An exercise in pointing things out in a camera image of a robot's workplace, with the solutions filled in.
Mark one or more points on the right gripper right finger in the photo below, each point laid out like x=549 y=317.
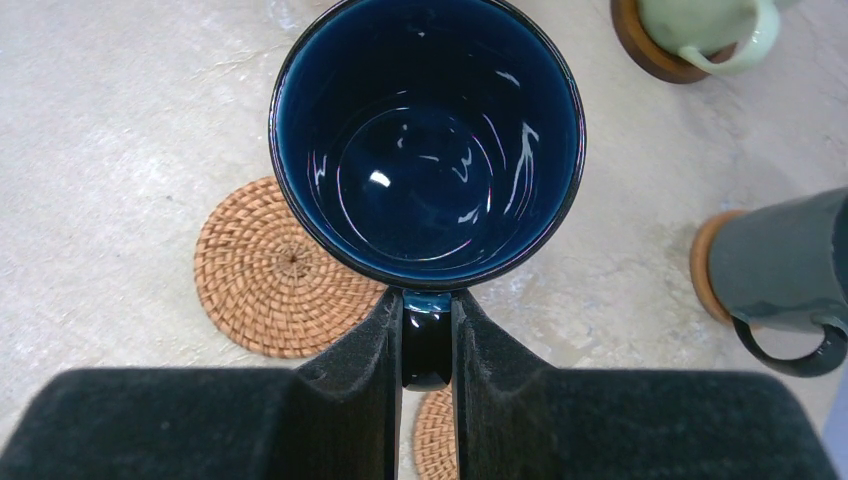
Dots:
x=519 y=417

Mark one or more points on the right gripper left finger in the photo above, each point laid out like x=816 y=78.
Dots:
x=334 y=417

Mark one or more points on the woven rattan round coaster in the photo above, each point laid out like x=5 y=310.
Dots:
x=267 y=285

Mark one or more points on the brown wooden round coaster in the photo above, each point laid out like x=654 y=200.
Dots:
x=699 y=265

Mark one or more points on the dark blue mug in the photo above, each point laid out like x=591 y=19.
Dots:
x=430 y=146

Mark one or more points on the dark green mug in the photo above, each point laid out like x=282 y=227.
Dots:
x=785 y=267

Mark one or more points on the dark grooved wooden coaster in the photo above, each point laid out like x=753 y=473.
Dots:
x=644 y=51

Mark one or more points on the light green mug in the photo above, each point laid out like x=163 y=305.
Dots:
x=719 y=37

